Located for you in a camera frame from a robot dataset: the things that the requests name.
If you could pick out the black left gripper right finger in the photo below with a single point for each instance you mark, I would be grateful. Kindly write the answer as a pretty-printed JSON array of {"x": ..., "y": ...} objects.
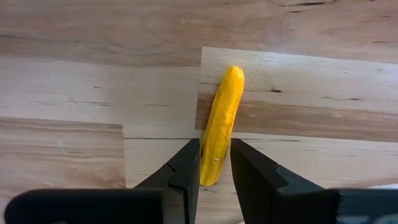
[{"x": 280, "y": 202}]

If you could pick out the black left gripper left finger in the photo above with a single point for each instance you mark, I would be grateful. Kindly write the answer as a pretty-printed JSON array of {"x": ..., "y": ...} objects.
[{"x": 155, "y": 205}]

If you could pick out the small yellow toy vegetable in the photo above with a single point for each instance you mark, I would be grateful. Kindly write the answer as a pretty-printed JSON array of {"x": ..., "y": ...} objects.
[{"x": 222, "y": 124}]

